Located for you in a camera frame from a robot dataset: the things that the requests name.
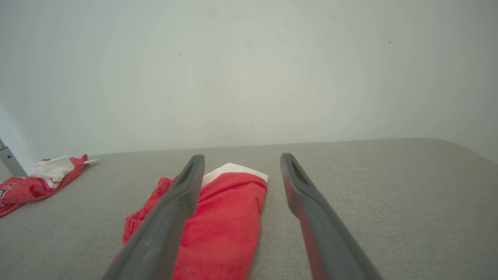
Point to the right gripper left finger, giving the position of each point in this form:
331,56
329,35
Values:
163,229

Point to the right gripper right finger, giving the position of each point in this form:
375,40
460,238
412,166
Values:
327,241

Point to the red basketball shorts white band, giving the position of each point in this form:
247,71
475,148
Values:
225,225

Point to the red Bulls basketball jersey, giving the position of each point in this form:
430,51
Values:
27,188

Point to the grey fabric sofa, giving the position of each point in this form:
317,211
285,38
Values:
389,202

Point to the grey metal stand leg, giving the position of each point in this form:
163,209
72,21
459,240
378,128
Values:
11,160

